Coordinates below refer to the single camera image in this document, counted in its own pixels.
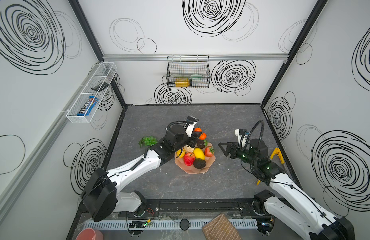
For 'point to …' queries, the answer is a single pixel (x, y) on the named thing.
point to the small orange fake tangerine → (197, 129)
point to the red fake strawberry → (207, 152)
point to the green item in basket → (196, 79)
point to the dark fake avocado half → (200, 144)
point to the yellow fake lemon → (198, 153)
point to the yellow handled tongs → (276, 150)
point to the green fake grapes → (148, 141)
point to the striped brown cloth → (219, 227)
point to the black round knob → (184, 224)
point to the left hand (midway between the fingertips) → (199, 130)
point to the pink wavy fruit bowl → (209, 158)
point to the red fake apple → (189, 158)
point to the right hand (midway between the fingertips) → (222, 143)
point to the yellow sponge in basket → (182, 82)
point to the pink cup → (90, 234)
